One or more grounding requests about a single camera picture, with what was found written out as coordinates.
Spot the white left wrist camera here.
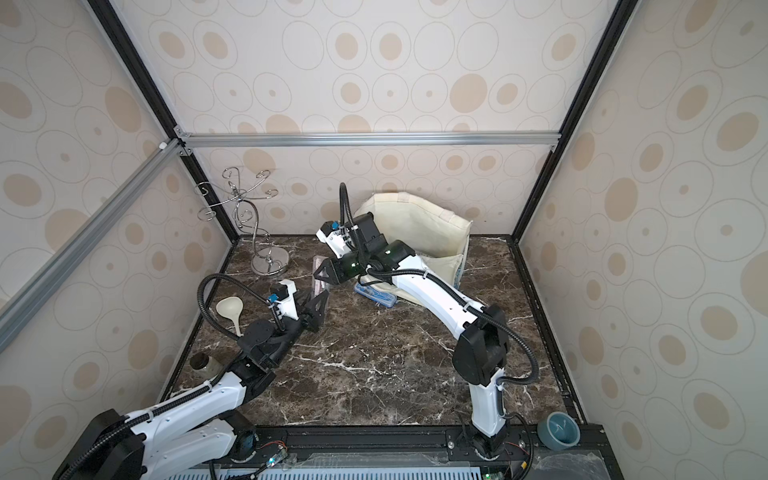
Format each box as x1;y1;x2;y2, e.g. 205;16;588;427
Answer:
267;279;298;320

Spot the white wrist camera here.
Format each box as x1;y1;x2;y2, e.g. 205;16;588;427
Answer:
316;221;354;259
267;279;298;320

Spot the cream spoon grey handle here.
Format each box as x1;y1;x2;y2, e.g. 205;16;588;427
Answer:
216;296;244;337

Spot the horizontal aluminium rail back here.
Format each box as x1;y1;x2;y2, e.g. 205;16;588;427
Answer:
179;131;561;148

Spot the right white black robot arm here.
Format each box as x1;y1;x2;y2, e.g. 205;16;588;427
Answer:
314;184;540;459

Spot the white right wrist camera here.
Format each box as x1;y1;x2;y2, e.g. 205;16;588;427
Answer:
316;221;354;259

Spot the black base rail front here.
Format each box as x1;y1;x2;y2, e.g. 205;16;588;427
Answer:
214;425;623;479

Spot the teal ceramic cup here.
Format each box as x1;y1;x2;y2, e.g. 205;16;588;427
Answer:
537;412;581;451

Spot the cream canvas starry-night tote bag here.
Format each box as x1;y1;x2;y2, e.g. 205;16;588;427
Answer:
354;192;472;287

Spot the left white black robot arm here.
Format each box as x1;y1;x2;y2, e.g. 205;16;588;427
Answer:
53;280;329;479

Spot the chrome wire jewelry stand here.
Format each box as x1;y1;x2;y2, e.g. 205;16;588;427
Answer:
196;166;290;277

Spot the small jar black lid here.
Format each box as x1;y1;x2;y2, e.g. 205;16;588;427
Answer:
188;351;223;381

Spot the aluminium rail left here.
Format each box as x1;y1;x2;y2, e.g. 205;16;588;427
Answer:
1;139;182;350

